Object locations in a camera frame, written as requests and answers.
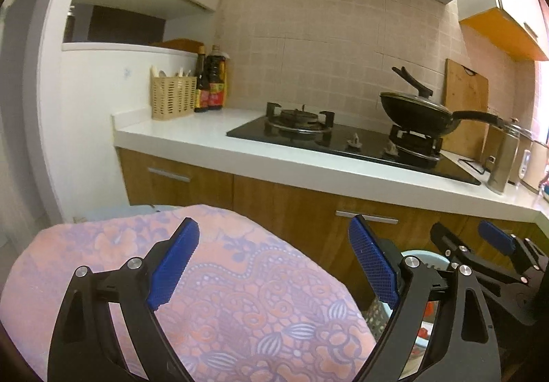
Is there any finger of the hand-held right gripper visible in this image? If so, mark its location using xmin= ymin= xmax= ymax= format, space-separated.
xmin=430 ymin=223 xmax=528 ymax=293
xmin=478 ymin=220 xmax=549 ymax=275

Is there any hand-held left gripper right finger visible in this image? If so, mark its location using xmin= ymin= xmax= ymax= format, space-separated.
xmin=347 ymin=214 xmax=502 ymax=382

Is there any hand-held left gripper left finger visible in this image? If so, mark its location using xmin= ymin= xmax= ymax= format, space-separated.
xmin=48 ymin=217 xmax=201 ymax=382

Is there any light blue perforated basket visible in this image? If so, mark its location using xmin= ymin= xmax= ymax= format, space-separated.
xmin=364 ymin=251 xmax=455 ymax=371

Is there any pink floral cloth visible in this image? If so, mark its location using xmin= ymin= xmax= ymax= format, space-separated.
xmin=2 ymin=204 xmax=378 ymax=382

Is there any stainless steel canister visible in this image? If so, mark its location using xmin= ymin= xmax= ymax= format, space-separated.
xmin=487 ymin=118 xmax=535 ymax=195

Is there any beige electric kettle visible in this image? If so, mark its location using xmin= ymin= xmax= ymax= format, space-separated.
xmin=519 ymin=138 xmax=549 ymax=191

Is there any black burner grate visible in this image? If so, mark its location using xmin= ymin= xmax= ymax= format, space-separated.
xmin=266 ymin=103 xmax=335 ymax=135
xmin=388 ymin=125 xmax=443 ymax=162

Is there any black glass gas hob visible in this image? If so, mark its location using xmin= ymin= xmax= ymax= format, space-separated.
xmin=226 ymin=103 xmax=482 ymax=186

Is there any black frying pan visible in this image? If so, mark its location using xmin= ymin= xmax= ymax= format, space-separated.
xmin=379 ymin=91 xmax=503 ymax=137

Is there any wooden cutting board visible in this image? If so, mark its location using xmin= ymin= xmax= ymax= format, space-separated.
xmin=442 ymin=58 xmax=490 ymax=160

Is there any beige utensil basket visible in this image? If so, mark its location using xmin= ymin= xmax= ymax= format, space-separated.
xmin=150 ymin=65 xmax=198 ymax=121

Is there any thin dark sauce bottle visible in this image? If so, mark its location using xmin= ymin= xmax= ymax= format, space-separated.
xmin=194 ymin=46 xmax=210 ymax=113

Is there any large dark sauce bottle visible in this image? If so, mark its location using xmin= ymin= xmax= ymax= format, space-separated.
xmin=205 ymin=45 xmax=228 ymax=111

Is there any silver cabinet handle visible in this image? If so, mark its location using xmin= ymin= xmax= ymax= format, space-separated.
xmin=147 ymin=168 xmax=191 ymax=184
xmin=335 ymin=211 xmax=399 ymax=224

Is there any pan lid with black handle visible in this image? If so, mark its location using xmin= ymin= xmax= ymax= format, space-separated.
xmin=382 ymin=66 xmax=449 ymax=109

